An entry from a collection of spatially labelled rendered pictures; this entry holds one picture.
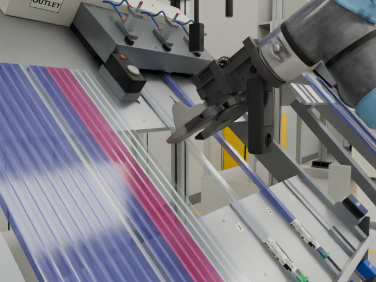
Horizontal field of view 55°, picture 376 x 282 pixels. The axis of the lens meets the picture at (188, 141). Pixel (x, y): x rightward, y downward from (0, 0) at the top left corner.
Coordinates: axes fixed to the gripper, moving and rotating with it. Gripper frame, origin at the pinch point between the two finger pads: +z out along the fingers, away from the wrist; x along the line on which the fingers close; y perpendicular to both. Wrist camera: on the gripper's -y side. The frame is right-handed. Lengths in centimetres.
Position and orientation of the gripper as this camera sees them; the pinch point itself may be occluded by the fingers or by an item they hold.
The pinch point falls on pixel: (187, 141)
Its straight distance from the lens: 64.3
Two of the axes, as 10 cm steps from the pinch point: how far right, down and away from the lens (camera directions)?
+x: -6.0, 0.8, -8.0
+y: -4.3, -8.7, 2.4
